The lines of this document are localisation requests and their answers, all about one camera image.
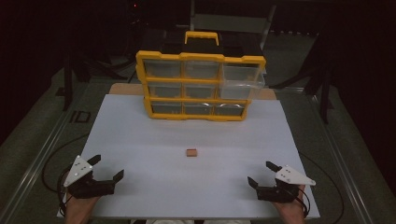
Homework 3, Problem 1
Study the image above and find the yellow drawer organizer cabinet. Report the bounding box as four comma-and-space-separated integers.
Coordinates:
134, 31, 267, 122

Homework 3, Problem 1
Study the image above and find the black cable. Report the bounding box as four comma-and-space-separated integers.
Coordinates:
298, 151, 346, 224
41, 133, 92, 217

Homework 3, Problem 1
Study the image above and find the clear plastic drawer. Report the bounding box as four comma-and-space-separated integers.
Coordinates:
219, 63, 266, 101

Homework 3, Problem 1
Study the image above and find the person's left hand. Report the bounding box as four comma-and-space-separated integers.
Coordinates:
64, 193, 101, 224

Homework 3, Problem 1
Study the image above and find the aluminium rail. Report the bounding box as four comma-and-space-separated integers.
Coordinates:
0, 81, 92, 224
306, 92, 376, 224

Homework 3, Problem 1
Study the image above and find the black stand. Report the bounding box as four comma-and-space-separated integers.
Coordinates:
55, 49, 92, 112
269, 31, 335, 125

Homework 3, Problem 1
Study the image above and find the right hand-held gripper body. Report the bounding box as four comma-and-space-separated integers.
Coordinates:
256, 164, 317, 203

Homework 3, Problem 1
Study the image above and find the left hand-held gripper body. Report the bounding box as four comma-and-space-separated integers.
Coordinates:
63, 155, 117, 200

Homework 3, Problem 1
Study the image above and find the white table board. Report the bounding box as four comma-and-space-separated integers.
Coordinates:
56, 93, 321, 220

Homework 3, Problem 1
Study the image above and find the person's right hand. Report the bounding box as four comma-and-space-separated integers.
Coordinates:
272, 185, 306, 224

